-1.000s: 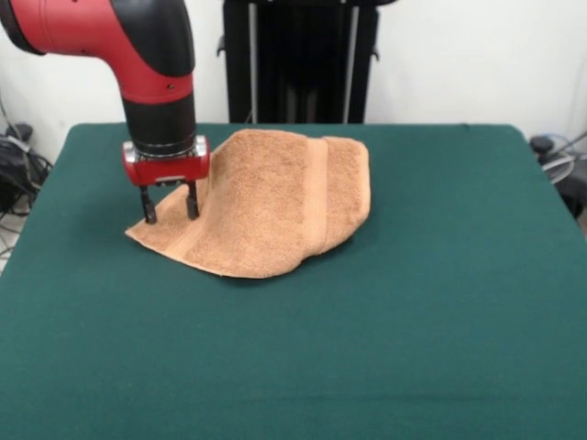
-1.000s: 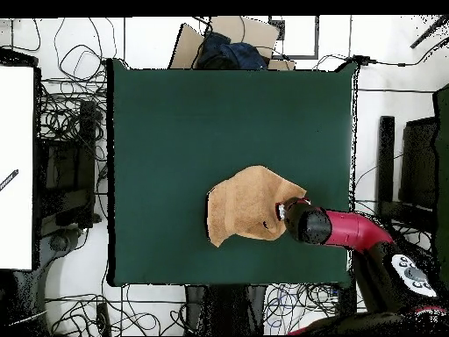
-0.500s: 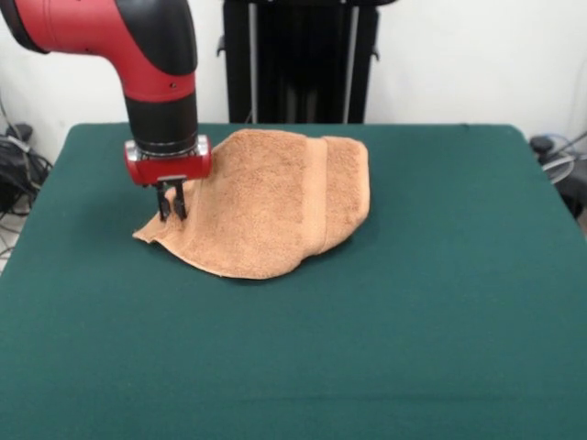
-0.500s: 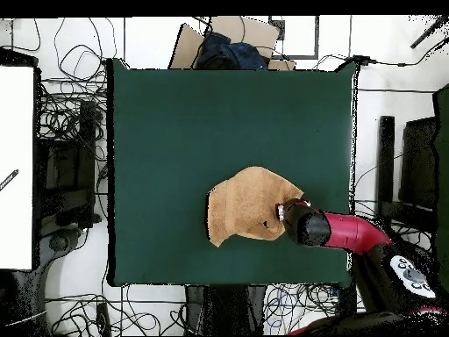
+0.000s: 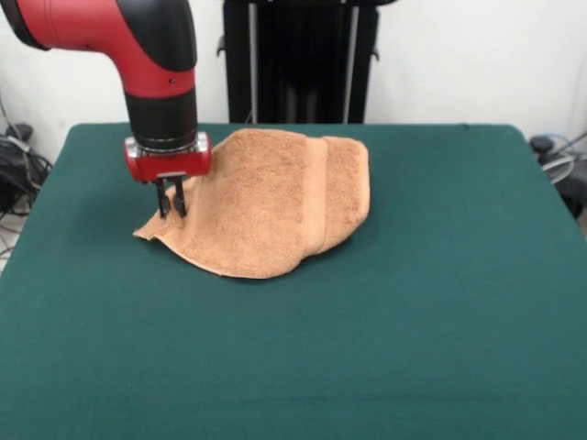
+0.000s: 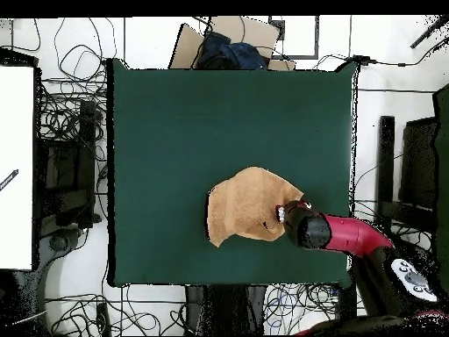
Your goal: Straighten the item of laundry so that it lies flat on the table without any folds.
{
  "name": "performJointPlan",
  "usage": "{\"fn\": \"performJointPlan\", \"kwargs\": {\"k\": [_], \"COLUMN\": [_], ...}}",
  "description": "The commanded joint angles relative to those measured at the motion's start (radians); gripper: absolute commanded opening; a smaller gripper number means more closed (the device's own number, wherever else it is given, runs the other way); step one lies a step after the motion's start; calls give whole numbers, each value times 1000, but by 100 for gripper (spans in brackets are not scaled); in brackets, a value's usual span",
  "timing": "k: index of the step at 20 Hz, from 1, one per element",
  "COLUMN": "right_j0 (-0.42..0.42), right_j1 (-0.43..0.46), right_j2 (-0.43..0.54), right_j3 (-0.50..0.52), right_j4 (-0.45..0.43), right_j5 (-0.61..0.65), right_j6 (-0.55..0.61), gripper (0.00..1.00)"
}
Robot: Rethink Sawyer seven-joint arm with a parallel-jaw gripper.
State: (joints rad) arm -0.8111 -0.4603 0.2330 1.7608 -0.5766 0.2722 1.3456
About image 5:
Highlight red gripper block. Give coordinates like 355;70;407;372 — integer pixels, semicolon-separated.
123;131;214;220

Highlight tan terry towel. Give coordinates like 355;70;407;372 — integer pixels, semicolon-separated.
132;128;372;280

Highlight dark green table cloth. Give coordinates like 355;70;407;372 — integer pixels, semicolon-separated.
0;122;587;440

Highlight black cable tangle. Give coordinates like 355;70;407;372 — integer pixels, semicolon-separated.
0;137;54;222

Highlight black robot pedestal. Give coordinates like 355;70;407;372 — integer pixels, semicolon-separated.
216;0;382;125

